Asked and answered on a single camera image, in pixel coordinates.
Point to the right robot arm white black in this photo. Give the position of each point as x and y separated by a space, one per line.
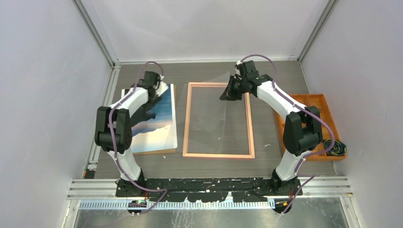
302 130

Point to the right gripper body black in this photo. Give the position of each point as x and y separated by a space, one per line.
244 81

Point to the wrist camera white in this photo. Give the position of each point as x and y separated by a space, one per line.
160 86
238 69

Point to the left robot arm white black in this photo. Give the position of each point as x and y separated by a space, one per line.
113 131

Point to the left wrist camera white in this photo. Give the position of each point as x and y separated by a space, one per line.
160 86

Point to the pink wooden picture frame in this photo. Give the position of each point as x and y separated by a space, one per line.
189 126

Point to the blue yellow rolled item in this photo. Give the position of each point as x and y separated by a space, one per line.
338 149

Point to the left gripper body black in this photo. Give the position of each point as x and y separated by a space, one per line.
153 99

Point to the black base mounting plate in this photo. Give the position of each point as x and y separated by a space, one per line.
207 189

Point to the orange compartment tray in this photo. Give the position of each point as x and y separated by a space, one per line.
320 102

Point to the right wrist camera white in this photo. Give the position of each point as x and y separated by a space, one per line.
238 69

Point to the brown backing board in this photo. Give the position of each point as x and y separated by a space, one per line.
157 151

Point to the aluminium front rail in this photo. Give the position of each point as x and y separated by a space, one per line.
97 189

